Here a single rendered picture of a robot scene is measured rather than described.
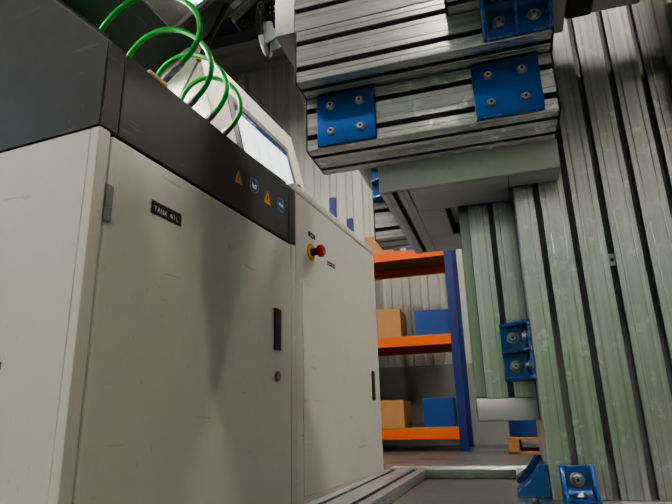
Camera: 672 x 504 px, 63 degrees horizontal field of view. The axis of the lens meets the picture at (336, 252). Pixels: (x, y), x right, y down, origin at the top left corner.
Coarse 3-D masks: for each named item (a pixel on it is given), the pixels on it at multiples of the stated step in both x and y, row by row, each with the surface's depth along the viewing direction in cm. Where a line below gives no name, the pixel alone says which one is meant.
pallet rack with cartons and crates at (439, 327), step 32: (352, 224) 757; (384, 256) 646; (416, 256) 634; (448, 256) 623; (448, 288) 613; (384, 320) 640; (416, 320) 628; (448, 320) 620; (384, 352) 695; (416, 352) 684; (384, 416) 613; (448, 416) 596
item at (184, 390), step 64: (128, 192) 90; (192, 192) 107; (128, 256) 88; (192, 256) 104; (256, 256) 128; (128, 320) 86; (192, 320) 102; (256, 320) 124; (128, 384) 85; (192, 384) 99; (256, 384) 120; (128, 448) 83; (192, 448) 97; (256, 448) 117
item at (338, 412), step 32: (192, 64) 182; (192, 96) 178; (320, 224) 167; (352, 256) 191; (320, 288) 161; (352, 288) 187; (320, 320) 157; (352, 320) 182; (320, 352) 154; (352, 352) 178; (320, 384) 151; (352, 384) 174; (320, 416) 148; (352, 416) 170; (320, 448) 146; (352, 448) 167; (320, 480) 143; (352, 480) 164
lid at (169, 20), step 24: (72, 0) 155; (96, 0) 158; (120, 0) 161; (144, 0) 167; (168, 0) 171; (192, 0) 175; (216, 0) 177; (240, 0) 179; (96, 24) 163; (120, 24) 167; (144, 24) 171; (168, 24) 177; (192, 24) 179; (144, 48) 177; (168, 48) 182
